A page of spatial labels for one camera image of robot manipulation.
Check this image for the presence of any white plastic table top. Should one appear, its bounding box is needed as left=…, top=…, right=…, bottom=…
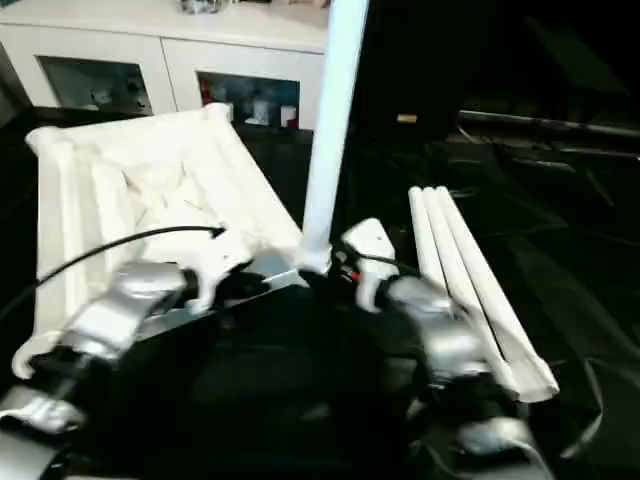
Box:
left=12, top=102, right=331, bottom=381

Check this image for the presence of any black work mat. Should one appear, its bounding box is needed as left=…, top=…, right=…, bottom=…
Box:
left=0, top=107, right=640, bottom=480

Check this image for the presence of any grey metal rod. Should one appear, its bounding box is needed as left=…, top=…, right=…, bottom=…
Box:
left=459, top=109, right=640, bottom=139

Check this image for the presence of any white sideboard with glass doors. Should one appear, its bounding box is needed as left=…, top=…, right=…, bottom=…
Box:
left=0, top=0, right=331, bottom=126

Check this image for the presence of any black backdrop cloth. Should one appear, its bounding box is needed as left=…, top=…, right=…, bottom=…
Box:
left=349, top=0, right=640, bottom=146

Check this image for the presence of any grey crumpled bundle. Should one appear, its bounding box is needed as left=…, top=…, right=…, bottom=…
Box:
left=178, top=0, right=221, bottom=15

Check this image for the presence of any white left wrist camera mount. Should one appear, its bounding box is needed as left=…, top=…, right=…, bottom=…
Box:
left=177, top=227, right=254, bottom=311

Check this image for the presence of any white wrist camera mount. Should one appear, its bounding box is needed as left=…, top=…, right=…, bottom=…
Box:
left=177, top=227, right=254, bottom=311
left=344, top=217, right=401, bottom=314

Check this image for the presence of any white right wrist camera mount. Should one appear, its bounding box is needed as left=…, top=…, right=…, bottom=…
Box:
left=344, top=217, right=401, bottom=314

